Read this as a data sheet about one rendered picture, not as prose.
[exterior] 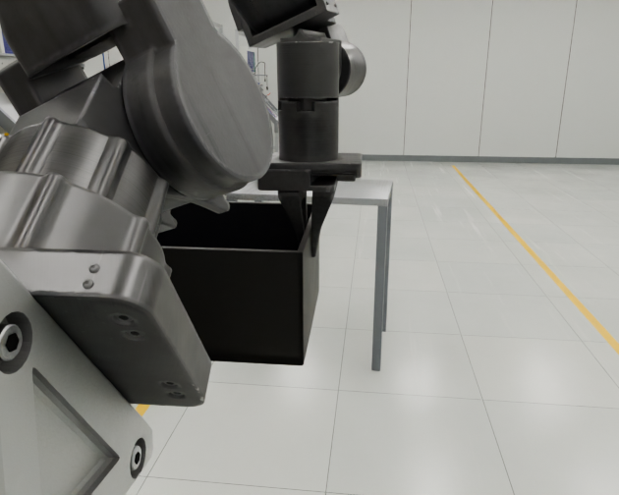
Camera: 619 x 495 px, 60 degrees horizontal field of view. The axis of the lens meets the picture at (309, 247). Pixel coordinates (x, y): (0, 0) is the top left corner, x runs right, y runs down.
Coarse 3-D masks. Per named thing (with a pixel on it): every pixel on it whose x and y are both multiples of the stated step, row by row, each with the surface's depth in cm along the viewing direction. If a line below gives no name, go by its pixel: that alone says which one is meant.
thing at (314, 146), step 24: (288, 120) 48; (312, 120) 48; (336, 120) 49; (288, 144) 49; (312, 144) 48; (336, 144) 50; (288, 168) 49; (312, 168) 49; (336, 168) 48; (360, 168) 48
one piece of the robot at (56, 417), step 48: (0, 288) 13; (0, 336) 14; (48, 336) 15; (0, 384) 13; (48, 384) 16; (96, 384) 18; (0, 432) 14; (48, 432) 16; (96, 432) 19; (144, 432) 23; (0, 480) 14; (48, 480) 17; (96, 480) 19
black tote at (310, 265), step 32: (192, 224) 64; (224, 224) 63; (256, 224) 63; (288, 224) 63; (192, 256) 47; (224, 256) 47; (256, 256) 46; (288, 256) 46; (192, 288) 48; (224, 288) 48; (256, 288) 47; (288, 288) 47; (192, 320) 49; (224, 320) 49; (256, 320) 48; (288, 320) 48; (224, 352) 50; (256, 352) 49; (288, 352) 49
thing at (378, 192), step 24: (240, 192) 233; (264, 192) 233; (336, 192) 233; (360, 192) 233; (384, 192) 233; (384, 216) 223; (384, 240) 226; (384, 264) 229; (384, 288) 276; (384, 312) 279
